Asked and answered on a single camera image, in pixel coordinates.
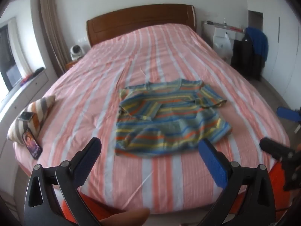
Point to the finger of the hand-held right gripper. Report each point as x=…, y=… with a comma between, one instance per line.
x=285, y=112
x=274, y=147

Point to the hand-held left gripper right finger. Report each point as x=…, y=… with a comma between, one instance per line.
x=212, y=164

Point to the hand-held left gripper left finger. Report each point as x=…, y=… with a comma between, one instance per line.
x=90, y=153

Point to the multicolour striped knit sweater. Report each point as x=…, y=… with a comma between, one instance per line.
x=169, y=122

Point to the person's left hand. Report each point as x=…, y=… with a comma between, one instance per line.
x=131, y=217

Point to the black smartphone with lit screen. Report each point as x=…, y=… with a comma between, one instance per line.
x=32, y=143

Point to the bed with pink striped sheet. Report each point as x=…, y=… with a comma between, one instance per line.
x=94, y=87

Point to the striped brown grey pillow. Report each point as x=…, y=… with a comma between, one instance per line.
x=38, y=109

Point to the small grey folded phone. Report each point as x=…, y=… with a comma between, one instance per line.
x=25, y=116

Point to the white wardrobe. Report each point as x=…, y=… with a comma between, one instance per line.
x=284, y=28

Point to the wooden nightstand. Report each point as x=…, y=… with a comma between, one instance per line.
x=70, y=64

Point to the white plastic bag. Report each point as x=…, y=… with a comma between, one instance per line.
x=222, y=47

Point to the dark item on sill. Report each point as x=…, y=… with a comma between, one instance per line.
x=37, y=71

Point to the white desk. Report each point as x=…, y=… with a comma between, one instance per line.
x=219, y=29

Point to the beige curtain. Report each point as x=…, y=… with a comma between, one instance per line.
x=53, y=33

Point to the window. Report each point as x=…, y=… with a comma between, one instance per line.
x=9, y=56

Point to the wooden headboard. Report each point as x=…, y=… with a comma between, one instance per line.
x=141, y=18

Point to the white security camera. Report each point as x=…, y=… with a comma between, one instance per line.
x=77, y=51

